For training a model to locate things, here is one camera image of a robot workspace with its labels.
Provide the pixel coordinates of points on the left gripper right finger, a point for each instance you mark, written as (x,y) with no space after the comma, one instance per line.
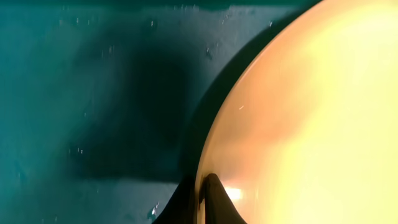
(219,208)

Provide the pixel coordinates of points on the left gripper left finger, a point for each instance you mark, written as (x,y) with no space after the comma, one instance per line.
(181,206)

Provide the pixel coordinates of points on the yellow plate with orange stain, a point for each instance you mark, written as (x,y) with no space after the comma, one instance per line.
(308,134)

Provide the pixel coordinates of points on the teal plastic tray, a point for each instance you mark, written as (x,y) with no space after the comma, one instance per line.
(106,105)

